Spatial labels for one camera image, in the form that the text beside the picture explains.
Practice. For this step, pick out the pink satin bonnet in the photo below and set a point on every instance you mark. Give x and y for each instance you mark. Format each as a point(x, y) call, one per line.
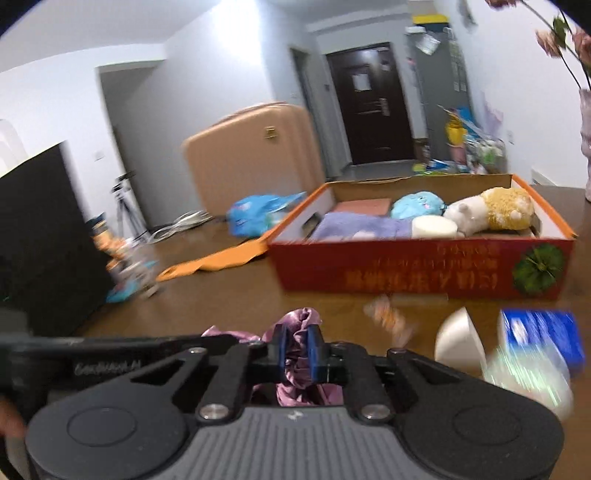
point(300, 323)

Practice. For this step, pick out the iridescent plastic bag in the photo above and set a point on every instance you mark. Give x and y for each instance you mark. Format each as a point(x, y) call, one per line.
point(526, 383)

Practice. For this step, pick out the black paper bag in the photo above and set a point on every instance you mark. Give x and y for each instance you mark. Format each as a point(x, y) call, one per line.
point(41, 240)

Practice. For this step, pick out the small blue and white packet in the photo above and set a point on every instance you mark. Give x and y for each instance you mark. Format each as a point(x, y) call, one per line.
point(129, 290)

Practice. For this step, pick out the red cardboard box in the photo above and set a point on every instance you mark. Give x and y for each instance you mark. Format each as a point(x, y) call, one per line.
point(415, 272)

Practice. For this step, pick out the camera tripod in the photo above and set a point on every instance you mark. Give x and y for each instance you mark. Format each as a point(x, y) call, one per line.
point(125, 207)

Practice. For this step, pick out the grey fridge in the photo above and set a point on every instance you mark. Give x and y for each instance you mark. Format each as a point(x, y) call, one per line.
point(438, 92)

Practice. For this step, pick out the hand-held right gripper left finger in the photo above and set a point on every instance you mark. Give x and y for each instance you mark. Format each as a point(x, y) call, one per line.
point(282, 355)

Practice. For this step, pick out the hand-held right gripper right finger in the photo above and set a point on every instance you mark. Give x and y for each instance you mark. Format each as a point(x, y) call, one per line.
point(314, 355)

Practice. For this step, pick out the purple burlap pouch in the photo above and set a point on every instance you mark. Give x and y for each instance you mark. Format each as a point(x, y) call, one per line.
point(351, 226)

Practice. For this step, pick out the white and yellow plush lamb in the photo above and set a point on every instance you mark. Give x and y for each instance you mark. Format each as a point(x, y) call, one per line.
point(503, 207)

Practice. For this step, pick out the orange and white wrapper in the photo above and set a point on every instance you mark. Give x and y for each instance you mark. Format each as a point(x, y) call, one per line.
point(390, 318)

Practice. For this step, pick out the yellow box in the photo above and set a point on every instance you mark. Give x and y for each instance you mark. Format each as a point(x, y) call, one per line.
point(429, 18)

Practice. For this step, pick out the blue wet wipes pack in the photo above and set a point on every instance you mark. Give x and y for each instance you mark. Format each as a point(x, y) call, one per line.
point(258, 212)

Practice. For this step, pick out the orange cloth strip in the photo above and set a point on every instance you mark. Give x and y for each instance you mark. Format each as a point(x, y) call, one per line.
point(221, 258)

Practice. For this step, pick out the peach hard-shell suitcase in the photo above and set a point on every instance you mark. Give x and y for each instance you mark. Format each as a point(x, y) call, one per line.
point(249, 157)

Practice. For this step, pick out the blue tissue packet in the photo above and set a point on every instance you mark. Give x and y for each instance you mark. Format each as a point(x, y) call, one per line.
point(540, 337)

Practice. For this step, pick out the dark brown door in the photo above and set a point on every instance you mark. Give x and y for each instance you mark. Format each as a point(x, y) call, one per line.
point(369, 115)

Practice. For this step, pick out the blue plush toy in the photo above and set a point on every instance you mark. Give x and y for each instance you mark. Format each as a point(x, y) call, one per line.
point(415, 205)

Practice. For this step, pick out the dried pink rose bouquet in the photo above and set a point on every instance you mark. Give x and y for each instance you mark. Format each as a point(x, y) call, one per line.
point(551, 39)

